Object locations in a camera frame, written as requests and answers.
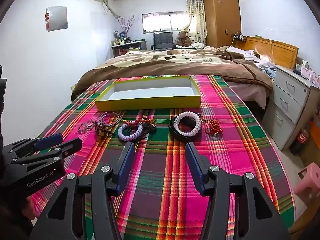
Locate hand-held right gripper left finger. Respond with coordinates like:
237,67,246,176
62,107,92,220
32,142,137,240

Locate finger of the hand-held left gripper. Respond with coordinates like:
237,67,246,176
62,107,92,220
7,138,83,167
4,133,63,160

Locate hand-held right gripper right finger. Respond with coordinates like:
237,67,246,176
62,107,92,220
184,141,292,240

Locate purple coil hair tie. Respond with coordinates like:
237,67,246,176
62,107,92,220
117,124,143,142

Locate pale pink coil hair tie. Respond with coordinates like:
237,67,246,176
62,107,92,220
174,111,202,137

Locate brown wooden bead bracelet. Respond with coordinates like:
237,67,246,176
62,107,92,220
96,122,114,142

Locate black wristband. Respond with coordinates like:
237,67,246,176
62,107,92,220
169,116,200,138

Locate red bead bracelet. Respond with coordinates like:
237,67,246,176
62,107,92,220
204,119,223,136

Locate red braided bracelet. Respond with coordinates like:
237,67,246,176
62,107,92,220
122,119,157,128

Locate thin black hair tie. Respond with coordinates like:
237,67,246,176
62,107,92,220
101,112,123,128

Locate gold black bead ornament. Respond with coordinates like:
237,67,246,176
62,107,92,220
192,114,208,125

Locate yellow shallow cardboard box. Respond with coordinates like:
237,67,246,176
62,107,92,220
94,76,202,112

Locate pink green plaid cloth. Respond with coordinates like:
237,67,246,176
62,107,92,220
27,74,297,240

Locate brown printed blanket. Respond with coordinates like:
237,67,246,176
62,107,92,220
71,47,274,103

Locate low shelf unit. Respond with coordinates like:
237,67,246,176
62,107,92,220
111,39,147,58

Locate grey drawer cabinet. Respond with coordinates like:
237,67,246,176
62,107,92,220
267,65,320,152

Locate cola bottle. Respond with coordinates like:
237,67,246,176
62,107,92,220
295,129,310,153

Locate group of bottles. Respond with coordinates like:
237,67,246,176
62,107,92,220
112,31,133,46

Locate pink plastic stool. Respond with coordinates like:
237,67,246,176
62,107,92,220
294,162,320,202

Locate blue clothes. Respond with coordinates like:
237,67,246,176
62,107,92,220
257,62,277,78

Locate white pillow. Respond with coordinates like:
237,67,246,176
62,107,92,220
226,45,260,60

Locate brown teddy bear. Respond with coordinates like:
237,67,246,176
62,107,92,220
177,30,192,47

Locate dark grey chair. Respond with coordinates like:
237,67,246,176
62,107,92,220
151,32,177,51

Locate dried flower branches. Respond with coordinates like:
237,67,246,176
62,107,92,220
117,16,137,39

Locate wooden bed headboard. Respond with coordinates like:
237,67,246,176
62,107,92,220
235,36,299,69

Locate air conditioner pipe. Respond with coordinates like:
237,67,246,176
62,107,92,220
99,0,122,19

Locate window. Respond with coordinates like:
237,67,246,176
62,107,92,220
141,11,190,34

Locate pink box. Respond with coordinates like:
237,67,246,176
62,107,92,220
301,65,320,88

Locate wooden wardrobe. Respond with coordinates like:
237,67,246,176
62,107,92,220
202,0,242,48

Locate patterned curtain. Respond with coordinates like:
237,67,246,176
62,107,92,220
186,0,208,44

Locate grey wall board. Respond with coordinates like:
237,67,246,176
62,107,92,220
46,6,68,32

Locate small wall shelf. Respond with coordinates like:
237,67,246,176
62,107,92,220
231,32,247,42

